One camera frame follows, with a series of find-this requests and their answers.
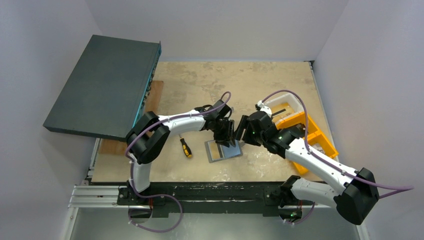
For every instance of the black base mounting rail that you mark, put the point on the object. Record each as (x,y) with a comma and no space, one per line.
(265,198)

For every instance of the black yellow handled screwdriver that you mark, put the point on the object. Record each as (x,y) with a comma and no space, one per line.
(186,149)

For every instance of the dark grey network switch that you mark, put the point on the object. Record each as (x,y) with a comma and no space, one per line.
(106,91)

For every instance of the wooden board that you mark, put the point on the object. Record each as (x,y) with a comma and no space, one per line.
(114,147)

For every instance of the white plastic bin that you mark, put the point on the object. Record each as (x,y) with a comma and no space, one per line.
(283,107)

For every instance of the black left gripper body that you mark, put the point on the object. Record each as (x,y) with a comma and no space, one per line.
(224,127)

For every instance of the yellow plastic bin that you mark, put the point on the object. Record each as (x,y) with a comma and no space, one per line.
(316,137)

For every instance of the aluminium frame profile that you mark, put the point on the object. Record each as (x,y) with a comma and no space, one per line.
(92,197)

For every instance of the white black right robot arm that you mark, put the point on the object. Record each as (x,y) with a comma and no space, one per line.
(351,192)

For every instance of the grey leather card holder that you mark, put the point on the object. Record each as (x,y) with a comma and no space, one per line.
(216,152)

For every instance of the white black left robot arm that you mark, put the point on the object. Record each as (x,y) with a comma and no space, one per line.
(147,138)

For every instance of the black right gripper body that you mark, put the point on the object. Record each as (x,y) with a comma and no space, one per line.
(245,125)

